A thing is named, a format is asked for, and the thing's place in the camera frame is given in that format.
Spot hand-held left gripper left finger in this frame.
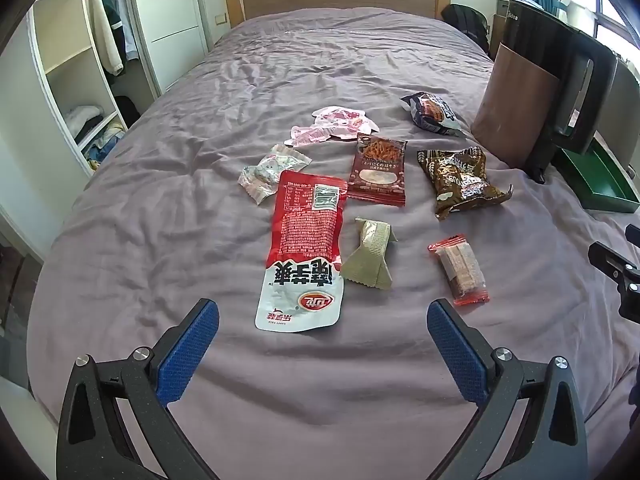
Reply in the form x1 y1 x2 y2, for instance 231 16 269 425
56 298 221 480

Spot wooden nightstand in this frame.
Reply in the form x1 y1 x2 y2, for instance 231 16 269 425
491 10 509 58

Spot black backpack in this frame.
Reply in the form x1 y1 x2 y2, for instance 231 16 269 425
442 3 491 54

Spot dark blue and white snack packet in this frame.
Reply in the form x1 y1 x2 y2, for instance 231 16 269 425
400 91 463 137

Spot black bag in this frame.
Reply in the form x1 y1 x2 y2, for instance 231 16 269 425
112 95 142 129

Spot window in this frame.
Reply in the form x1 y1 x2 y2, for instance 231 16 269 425
564 0 640 63

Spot pile of colourful clothes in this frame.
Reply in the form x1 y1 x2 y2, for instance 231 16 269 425
81 122 126 171

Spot bed with purple sheet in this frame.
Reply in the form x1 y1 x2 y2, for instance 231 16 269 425
25 14 640 480

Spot white open shelf unit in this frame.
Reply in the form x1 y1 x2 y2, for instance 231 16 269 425
27 0 132 177

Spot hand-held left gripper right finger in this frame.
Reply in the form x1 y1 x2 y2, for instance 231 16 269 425
426 298 588 480

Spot green tray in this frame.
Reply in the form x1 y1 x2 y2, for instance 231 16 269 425
554 139 640 214

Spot grey chair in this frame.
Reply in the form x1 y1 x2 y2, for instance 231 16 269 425
612 54 640 181

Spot small white and green snack packet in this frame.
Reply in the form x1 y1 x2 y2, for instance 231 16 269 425
239 144 311 205

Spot brown snack packet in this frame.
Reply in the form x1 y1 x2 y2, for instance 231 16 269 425
417 146 514 221

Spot white wardrobe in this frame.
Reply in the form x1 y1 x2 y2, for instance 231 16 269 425
125 0 210 98

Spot dark red noodle snack packet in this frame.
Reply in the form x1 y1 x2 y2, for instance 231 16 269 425
346 135 408 207

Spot clear orange-edged biscuit packet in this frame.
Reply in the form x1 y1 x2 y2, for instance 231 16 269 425
427 233 491 307

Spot red and white snack packet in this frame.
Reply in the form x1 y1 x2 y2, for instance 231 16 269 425
255 170 348 332

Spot olive green snack packet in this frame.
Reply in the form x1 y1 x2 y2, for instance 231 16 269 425
342 217 397 292

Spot hanging dark clothes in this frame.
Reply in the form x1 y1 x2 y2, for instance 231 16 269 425
97 0 139 62

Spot black and copper electric kettle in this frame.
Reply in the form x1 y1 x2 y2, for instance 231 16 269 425
471 1 618 184

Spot folded white clothes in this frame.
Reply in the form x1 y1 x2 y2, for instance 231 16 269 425
65 105 104 137

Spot hanging white jacket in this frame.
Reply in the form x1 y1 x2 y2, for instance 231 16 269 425
81 0 124 77

